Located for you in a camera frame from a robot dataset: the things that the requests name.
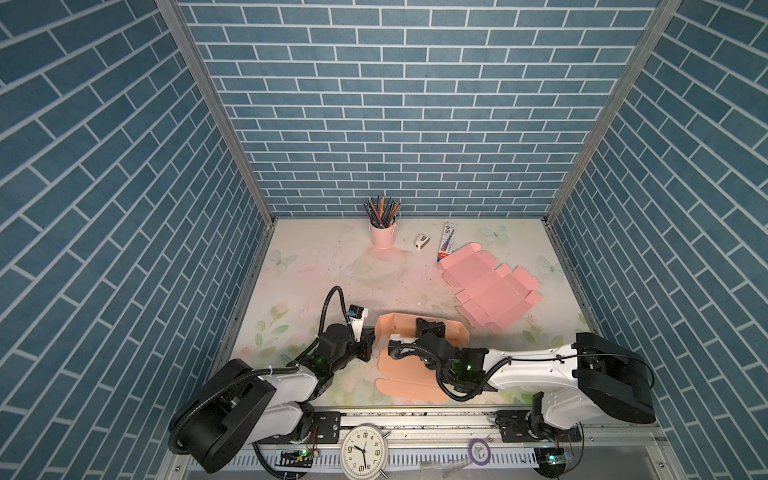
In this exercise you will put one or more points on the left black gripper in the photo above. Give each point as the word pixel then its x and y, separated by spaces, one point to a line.
pixel 366 344

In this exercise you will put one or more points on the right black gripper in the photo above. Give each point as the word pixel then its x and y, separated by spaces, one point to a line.
pixel 422 328

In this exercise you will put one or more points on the orange paper box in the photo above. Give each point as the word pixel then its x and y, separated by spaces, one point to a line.
pixel 407 380

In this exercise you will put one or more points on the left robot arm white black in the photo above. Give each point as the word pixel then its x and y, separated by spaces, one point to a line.
pixel 240 405

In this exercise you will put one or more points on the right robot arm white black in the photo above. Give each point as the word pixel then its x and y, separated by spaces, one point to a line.
pixel 573 383

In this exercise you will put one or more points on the pink flat paper box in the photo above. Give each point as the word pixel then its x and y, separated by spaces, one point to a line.
pixel 490 294

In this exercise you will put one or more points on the purple tape roll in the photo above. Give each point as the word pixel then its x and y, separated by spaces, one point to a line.
pixel 479 452

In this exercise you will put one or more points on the white alarm clock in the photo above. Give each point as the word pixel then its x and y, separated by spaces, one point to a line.
pixel 364 453

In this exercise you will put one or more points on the pink pencil cup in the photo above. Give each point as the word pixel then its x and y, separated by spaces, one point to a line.
pixel 383 238

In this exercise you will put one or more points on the left circuit board green led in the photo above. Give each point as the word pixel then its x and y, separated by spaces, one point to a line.
pixel 296 459

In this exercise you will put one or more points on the circuit board green led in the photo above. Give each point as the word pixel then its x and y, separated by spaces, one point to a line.
pixel 296 459
pixel 551 463

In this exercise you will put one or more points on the right circuit board green led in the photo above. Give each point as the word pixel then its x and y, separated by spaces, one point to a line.
pixel 551 463

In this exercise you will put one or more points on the toothpaste tube packet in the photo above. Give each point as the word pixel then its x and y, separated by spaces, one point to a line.
pixel 446 244

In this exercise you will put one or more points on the coloured pencils bunch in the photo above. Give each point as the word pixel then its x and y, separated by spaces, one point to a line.
pixel 382 211

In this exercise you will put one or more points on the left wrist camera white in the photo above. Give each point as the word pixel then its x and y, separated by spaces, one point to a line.
pixel 356 316

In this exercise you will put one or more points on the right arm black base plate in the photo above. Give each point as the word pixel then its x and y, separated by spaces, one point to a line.
pixel 520 426

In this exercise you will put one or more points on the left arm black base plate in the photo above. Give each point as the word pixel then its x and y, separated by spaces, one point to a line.
pixel 317 428

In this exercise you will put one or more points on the aluminium front rail frame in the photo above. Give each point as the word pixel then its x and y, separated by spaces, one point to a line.
pixel 433 441

